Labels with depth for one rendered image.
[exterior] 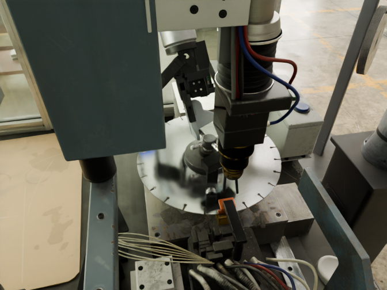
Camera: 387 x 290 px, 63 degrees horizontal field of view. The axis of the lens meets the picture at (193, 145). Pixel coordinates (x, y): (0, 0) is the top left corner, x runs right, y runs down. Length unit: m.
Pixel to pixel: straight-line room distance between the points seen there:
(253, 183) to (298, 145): 0.37
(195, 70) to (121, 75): 0.42
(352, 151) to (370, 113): 1.69
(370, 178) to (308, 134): 0.23
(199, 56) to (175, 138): 0.21
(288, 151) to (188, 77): 0.47
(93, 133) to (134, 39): 0.11
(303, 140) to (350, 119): 1.70
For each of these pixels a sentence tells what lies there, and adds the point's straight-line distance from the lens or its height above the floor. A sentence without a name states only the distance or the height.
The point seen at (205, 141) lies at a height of 1.00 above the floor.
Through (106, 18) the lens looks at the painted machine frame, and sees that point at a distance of 0.28.
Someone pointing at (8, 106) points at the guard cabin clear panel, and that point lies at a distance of 1.23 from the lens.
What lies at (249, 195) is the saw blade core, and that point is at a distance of 0.66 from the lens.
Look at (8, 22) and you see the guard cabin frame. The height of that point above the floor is 1.13.
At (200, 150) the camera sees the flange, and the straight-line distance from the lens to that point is 0.71.
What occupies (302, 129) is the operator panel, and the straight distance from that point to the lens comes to 0.98.
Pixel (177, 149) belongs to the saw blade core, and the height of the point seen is 0.95.
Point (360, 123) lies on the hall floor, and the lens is 2.68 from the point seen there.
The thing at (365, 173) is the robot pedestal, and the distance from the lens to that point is 1.11.
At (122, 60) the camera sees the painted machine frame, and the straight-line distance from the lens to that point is 0.30.
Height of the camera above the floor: 1.46
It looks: 42 degrees down
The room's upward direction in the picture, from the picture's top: straight up
